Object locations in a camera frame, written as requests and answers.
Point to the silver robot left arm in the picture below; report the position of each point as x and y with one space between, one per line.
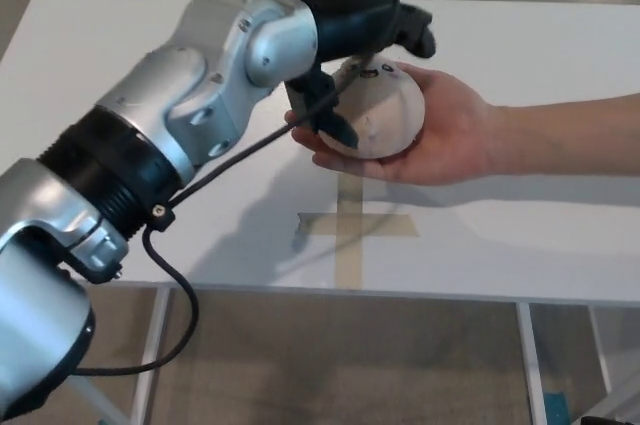
165 90

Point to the pink dumpling plush toy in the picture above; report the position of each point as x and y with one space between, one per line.
385 115

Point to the person's bare forearm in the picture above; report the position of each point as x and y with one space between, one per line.
570 137

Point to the white table leg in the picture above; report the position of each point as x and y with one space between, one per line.
531 365
152 335
601 350

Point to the short beige tape strip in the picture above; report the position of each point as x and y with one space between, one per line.
390 226

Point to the person's bare hand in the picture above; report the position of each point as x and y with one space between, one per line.
450 140

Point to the light blue metal frame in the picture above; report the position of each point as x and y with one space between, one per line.
100 402

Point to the teal floor tape piece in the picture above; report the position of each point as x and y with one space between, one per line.
555 407

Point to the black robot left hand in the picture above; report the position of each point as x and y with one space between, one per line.
350 15

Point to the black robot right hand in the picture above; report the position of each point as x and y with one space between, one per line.
612 416

